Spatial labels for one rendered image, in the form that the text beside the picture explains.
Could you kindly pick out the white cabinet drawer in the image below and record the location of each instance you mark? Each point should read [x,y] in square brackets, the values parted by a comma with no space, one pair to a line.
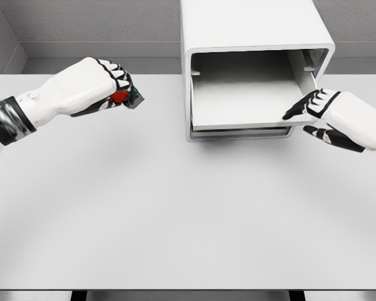
[247,100]

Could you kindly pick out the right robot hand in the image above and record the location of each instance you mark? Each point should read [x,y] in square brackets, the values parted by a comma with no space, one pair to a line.
[332,116]

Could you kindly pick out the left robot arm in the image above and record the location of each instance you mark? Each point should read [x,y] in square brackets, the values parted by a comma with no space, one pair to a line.
[25,109]

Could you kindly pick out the load switch with red knob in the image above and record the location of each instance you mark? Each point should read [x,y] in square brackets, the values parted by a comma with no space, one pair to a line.
[125,98]

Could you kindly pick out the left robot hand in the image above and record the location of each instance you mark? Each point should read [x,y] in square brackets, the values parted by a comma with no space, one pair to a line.
[87,83]

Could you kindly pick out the white tabletop storage cabinet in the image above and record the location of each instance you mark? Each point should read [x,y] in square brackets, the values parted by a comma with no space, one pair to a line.
[257,31]

